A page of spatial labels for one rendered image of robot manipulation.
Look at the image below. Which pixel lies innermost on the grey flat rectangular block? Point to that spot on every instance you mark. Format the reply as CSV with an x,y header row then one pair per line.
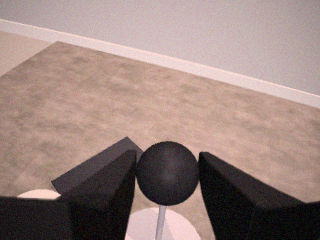
x,y
84,170

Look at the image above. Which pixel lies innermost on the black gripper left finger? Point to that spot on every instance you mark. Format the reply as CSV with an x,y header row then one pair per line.
x,y
97,209

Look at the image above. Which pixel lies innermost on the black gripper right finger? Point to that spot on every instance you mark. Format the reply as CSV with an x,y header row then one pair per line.
x,y
241,207

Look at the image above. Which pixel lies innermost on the white cylinder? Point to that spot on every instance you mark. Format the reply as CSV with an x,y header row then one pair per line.
x,y
39,194

